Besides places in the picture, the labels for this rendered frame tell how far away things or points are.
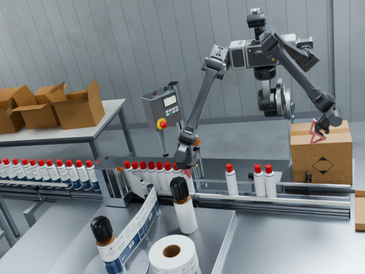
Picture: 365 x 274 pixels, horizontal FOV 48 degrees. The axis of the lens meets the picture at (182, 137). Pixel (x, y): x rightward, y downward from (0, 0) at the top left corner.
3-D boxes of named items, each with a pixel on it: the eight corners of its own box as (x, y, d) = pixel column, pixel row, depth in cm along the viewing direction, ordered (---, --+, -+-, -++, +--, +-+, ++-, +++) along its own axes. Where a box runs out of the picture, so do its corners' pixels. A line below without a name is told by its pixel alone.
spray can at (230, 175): (228, 199, 219) (222, 167, 210) (230, 193, 224) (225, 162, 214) (237, 200, 217) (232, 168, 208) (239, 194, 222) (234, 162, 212)
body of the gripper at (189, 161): (194, 168, 201) (192, 155, 198) (175, 167, 205) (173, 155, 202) (198, 161, 207) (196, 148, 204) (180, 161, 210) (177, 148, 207)
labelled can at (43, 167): (46, 186, 270) (36, 160, 261) (54, 182, 272) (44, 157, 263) (47, 189, 266) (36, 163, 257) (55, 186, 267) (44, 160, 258)
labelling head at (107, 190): (105, 205, 236) (92, 168, 225) (115, 192, 247) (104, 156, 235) (125, 207, 231) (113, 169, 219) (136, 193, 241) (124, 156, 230)
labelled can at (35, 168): (48, 184, 273) (37, 157, 264) (43, 188, 269) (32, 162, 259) (41, 183, 275) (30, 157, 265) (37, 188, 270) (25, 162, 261)
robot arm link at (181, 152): (199, 134, 198) (182, 128, 199) (193, 145, 188) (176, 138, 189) (192, 153, 204) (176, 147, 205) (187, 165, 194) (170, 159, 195)
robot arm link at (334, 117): (328, 91, 191) (314, 103, 195) (329, 101, 181) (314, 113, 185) (346, 108, 192) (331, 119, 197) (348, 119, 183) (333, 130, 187)
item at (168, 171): (168, 195, 233) (161, 166, 224) (171, 190, 237) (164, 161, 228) (176, 196, 231) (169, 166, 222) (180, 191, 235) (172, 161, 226)
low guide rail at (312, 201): (150, 194, 235) (149, 191, 235) (150, 193, 236) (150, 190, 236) (350, 206, 194) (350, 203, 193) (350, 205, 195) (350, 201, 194)
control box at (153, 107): (148, 128, 223) (140, 96, 214) (173, 116, 230) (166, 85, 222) (157, 132, 215) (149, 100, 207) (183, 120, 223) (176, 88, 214)
